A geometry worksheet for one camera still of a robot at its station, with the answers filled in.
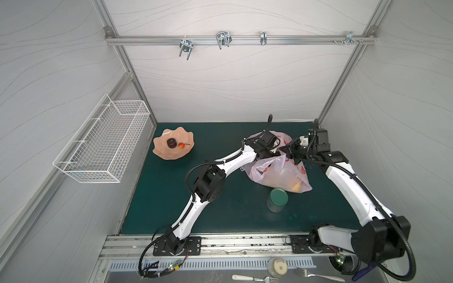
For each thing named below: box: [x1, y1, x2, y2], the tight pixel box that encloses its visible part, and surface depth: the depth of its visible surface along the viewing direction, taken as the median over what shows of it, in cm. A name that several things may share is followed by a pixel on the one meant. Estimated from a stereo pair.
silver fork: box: [293, 268, 346, 283], surface depth 69 cm
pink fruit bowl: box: [152, 126, 195, 161], surface depth 109 cm
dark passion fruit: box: [166, 137, 177, 149], surface depth 106 cm
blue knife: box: [351, 263, 378, 282], surface depth 69 cm
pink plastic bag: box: [241, 130, 314, 194], surface depth 78 cm
